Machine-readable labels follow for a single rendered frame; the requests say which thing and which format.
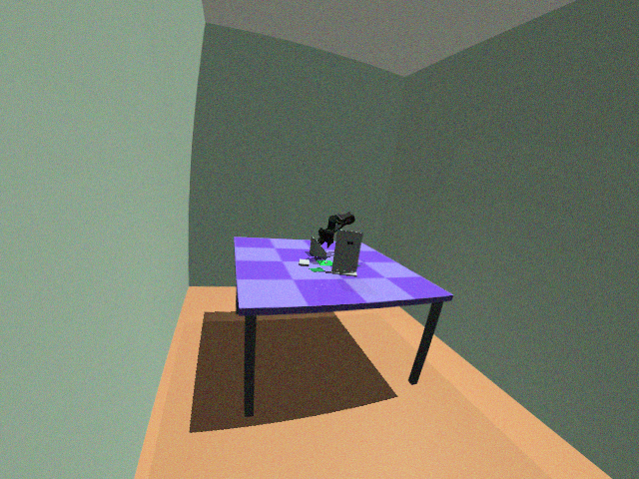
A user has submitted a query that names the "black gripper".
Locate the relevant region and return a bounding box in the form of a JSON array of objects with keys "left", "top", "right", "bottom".
[{"left": 325, "top": 227, "right": 334, "bottom": 248}]

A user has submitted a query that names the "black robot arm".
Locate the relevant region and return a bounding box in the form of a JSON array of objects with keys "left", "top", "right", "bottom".
[{"left": 317, "top": 212, "right": 355, "bottom": 245}]

